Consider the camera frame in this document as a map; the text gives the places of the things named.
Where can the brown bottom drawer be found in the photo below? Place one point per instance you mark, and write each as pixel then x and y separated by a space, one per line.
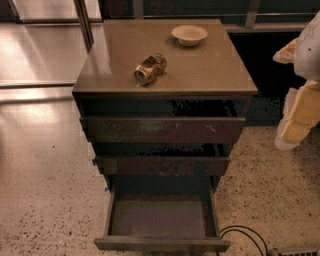
pixel 172 223

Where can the brown drawer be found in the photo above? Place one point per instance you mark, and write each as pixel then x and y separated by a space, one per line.
pixel 172 223
pixel 162 165
pixel 162 129

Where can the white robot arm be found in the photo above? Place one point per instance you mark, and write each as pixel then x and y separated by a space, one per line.
pixel 301 111

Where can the brown drawer cabinet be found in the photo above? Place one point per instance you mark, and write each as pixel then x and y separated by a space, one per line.
pixel 206 80

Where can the brown top drawer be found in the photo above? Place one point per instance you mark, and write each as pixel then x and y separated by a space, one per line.
pixel 162 129

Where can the brown middle drawer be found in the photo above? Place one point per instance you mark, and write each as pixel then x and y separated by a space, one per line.
pixel 162 165

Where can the crushed gold can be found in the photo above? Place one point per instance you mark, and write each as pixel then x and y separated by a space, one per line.
pixel 152 67

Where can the white ceramic bowl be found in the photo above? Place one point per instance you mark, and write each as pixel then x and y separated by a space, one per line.
pixel 189 35

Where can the metal floor vent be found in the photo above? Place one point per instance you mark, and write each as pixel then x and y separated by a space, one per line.
pixel 296 251

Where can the metal window frame rail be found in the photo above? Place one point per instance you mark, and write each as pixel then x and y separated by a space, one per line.
pixel 84 23

